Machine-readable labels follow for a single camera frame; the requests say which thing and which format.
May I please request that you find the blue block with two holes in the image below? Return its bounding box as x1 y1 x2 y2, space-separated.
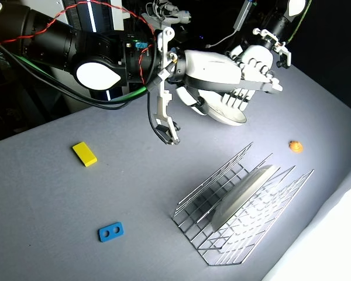
98 221 125 243

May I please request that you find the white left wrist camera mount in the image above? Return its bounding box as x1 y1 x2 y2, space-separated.
253 28 293 70

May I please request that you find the yellow rectangular block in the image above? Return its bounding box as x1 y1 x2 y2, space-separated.
72 141 98 168

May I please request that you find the white plate with black rim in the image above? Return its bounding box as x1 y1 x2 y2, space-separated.
211 164 281 232
206 98 248 126

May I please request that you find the thick black cable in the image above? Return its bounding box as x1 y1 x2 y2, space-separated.
0 33 150 111

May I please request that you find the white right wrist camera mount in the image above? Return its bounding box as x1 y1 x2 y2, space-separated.
152 26 182 146

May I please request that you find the grey white device with cables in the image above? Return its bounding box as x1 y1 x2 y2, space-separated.
142 0 192 29

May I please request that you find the orange swirl cookie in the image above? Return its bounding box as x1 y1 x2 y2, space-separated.
288 140 304 154

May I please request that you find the thin green cable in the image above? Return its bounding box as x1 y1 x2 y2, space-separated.
288 0 313 44

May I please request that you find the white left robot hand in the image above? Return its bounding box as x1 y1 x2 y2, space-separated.
222 43 275 112

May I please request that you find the red twisted wire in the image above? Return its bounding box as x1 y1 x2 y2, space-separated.
0 0 157 85

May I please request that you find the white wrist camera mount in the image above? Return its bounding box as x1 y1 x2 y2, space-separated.
253 28 293 70
152 26 182 146

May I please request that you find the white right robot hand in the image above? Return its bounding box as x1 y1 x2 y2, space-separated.
169 49 284 116

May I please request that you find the thick green cable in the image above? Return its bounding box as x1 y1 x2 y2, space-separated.
13 54 150 103

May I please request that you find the silver wire dish rack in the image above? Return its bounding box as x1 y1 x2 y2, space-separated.
171 142 315 266

